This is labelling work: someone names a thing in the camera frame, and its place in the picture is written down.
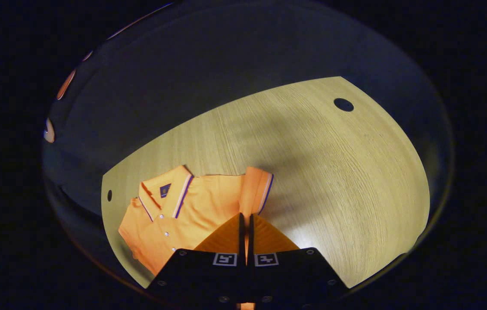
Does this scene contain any orange T-shirt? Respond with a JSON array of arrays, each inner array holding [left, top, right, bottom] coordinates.
[[118, 165, 275, 277]]

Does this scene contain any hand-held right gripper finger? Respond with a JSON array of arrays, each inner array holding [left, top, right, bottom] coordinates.
[[247, 214, 350, 304], [147, 212, 247, 304]]

